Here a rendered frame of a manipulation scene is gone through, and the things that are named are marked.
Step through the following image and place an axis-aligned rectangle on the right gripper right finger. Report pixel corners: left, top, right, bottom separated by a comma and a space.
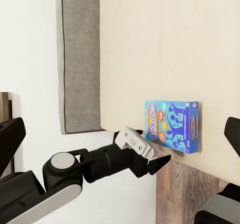
224, 117, 240, 157

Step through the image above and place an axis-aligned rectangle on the board game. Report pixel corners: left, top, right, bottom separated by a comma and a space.
144, 100, 199, 154

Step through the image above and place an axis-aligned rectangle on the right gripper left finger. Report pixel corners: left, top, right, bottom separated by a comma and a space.
0, 117, 26, 177

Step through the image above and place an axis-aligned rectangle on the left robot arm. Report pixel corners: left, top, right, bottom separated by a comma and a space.
0, 125, 172, 224

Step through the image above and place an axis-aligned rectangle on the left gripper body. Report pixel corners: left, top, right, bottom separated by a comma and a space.
100, 132, 149, 178

